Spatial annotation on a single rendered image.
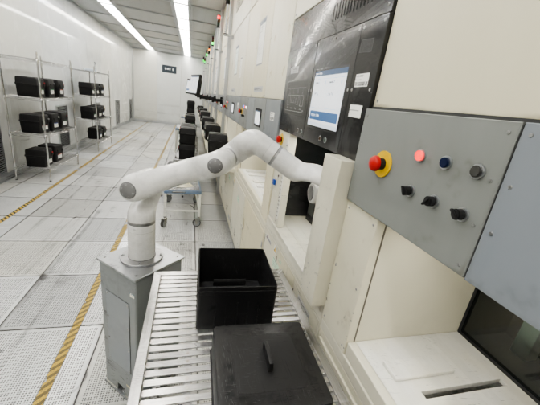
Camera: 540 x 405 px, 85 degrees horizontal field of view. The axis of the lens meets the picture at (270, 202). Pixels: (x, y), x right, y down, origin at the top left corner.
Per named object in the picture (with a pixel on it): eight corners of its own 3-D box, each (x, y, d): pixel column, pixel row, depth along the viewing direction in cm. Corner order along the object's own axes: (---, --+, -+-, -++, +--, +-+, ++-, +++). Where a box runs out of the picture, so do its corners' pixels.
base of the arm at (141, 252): (111, 257, 138) (109, 220, 132) (145, 243, 154) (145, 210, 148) (137, 272, 129) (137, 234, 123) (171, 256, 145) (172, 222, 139)
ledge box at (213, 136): (206, 149, 415) (207, 130, 407) (226, 151, 422) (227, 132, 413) (206, 153, 387) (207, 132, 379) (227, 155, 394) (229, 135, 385)
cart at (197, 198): (163, 200, 429) (164, 168, 414) (199, 201, 445) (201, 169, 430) (160, 228, 342) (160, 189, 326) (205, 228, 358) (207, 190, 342)
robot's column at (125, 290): (104, 379, 160) (96, 257, 136) (148, 348, 184) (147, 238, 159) (137, 410, 148) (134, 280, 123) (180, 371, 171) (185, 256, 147)
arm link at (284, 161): (289, 134, 110) (353, 182, 112) (276, 151, 124) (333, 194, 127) (276, 151, 106) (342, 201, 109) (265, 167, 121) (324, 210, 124)
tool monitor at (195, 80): (187, 100, 439) (189, 74, 428) (222, 104, 453) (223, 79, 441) (187, 100, 402) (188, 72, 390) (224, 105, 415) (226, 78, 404)
